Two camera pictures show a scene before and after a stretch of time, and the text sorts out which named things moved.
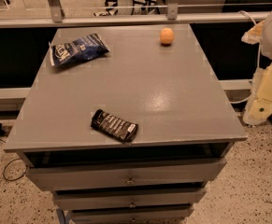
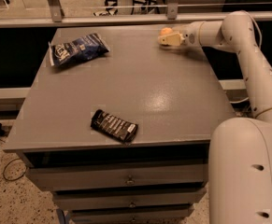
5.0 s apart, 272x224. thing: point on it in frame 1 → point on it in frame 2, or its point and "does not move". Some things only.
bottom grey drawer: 166,215 does not move
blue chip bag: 77,49 does not move
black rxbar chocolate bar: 114,126 does not move
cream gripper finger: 254,35 → 178,29
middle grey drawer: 130,197 does not move
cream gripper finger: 258,109 → 175,39
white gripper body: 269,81 → 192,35
